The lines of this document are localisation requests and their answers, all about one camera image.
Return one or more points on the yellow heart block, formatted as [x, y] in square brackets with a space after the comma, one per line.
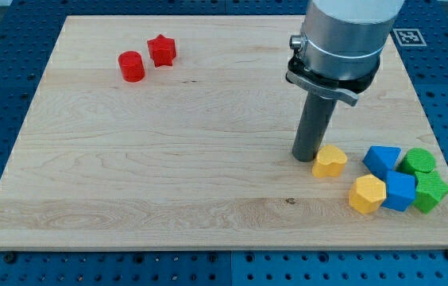
[330, 161]

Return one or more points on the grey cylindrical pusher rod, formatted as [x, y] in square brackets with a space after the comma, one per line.
[314, 120]

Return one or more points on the green star block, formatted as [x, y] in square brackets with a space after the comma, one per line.
[430, 190]

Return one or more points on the red cylinder block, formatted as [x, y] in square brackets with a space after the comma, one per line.
[131, 66]

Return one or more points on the white fiducial marker tag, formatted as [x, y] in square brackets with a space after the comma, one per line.
[408, 37]

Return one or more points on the wooden board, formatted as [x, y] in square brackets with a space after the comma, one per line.
[198, 155]

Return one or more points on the green cylinder block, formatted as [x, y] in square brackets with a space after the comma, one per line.
[417, 160]

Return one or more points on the blue cube block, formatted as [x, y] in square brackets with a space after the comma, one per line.
[400, 191]

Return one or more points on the blue triangle block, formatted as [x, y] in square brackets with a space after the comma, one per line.
[381, 159]

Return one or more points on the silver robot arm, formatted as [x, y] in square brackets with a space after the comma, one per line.
[337, 51]

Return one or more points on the red star block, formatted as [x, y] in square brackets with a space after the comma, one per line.
[162, 50]

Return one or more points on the yellow hexagon block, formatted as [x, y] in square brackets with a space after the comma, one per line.
[367, 194]

